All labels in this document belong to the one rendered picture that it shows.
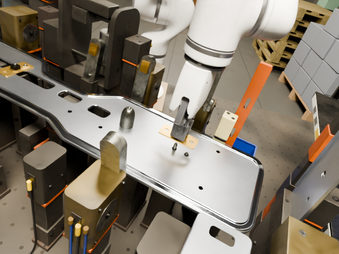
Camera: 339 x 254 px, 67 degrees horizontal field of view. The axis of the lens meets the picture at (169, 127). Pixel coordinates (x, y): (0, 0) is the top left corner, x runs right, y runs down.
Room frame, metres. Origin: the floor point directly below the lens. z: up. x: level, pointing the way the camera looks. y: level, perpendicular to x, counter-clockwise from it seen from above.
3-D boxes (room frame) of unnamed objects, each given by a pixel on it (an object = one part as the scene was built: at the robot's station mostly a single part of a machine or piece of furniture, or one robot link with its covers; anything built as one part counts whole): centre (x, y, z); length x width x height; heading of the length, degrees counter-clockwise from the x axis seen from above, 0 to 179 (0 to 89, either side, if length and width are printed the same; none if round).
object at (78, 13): (0.73, 0.28, 0.95); 0.18 x 0.13 x 0.49; 75
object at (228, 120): (0.54, -0.13, 0.88); 0.04 x 0.04 x 0.37; 75
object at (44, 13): (0.79, 0.46, 0.90); 0.05 x 0.05 x 0.40; 75
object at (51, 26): (0.77, 0.41, 0.89); 0.12 x 0.07 x 0.38; 165
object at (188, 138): (0.44, -0.02, 1.04); 0.08 x 0.04 x 0.01; 75
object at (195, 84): (0.44, -0.03, 1.17); 0.10 x 0.07 x 0.11; 165
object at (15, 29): (0.77, 0.54, 0.89); 0.12 x 0.08 x 0.38; 165
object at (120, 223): (0.46, 0.04, 0.84); 0.12 x 0.05 x 0.29; 165
